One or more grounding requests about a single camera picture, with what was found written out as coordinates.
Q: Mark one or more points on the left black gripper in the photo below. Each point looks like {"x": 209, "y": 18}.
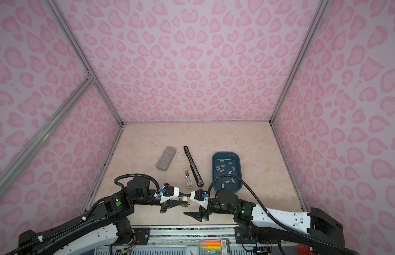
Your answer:
{"x": 172, "y": 204}

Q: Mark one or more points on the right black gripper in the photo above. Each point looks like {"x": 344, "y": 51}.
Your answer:
{"x": 199, "y": 217}

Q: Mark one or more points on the pink white stapler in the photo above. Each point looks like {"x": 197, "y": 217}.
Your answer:
{"x": 188, "y": 179}

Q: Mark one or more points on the olive white stapler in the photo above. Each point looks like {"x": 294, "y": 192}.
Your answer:
{"x": 184, "y": 199}

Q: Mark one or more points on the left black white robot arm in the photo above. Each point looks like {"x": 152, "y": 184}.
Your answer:
{"x": 107, "y": 217}

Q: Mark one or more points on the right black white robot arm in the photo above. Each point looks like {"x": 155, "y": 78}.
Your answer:
{"x": 315, "y": 229}

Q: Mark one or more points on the small teal clock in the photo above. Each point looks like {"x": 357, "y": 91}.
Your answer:
{"x": 192, "y": 250}

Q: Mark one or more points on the highlighter marker box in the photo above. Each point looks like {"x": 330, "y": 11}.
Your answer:
{"x": 215, "y": 247}

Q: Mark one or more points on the grey stone block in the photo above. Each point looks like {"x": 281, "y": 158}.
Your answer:
{"x": 166, "y": 158}

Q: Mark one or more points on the teal plastic tray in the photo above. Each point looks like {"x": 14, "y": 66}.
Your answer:
{"x": 227, "y": 163}

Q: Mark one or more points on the red pen holder with pens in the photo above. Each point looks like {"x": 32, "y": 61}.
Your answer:
{"x": 303, "y": 250}

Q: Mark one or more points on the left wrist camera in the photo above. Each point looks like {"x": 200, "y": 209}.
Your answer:
{"x": 168, "y": 192}

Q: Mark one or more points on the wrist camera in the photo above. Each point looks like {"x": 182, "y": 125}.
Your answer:
{"x": 200, "y": 197}
{"x": 168, "y": 192}

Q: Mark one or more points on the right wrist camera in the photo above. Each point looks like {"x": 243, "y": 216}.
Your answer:
{"x": 200, "y": 197}

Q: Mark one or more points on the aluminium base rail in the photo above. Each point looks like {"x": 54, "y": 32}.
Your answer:
{"x": 172, "y": 240}

